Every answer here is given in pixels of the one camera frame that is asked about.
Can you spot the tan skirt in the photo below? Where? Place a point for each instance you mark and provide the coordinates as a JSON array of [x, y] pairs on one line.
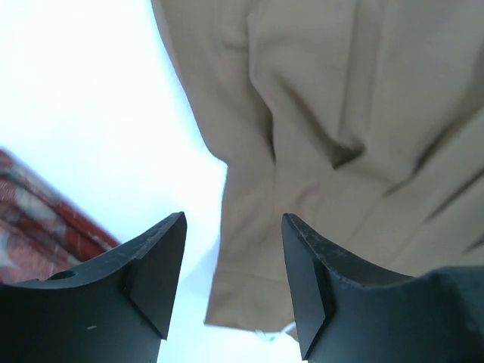
[[364, 118]]

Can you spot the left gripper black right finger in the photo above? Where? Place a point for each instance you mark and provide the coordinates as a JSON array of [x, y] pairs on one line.
[[347, 309]]

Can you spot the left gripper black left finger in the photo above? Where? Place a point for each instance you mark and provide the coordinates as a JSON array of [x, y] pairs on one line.
[[115, 307]]

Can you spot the red plaid skirt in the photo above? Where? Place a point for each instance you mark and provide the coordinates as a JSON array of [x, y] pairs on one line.
[[41, 232]]

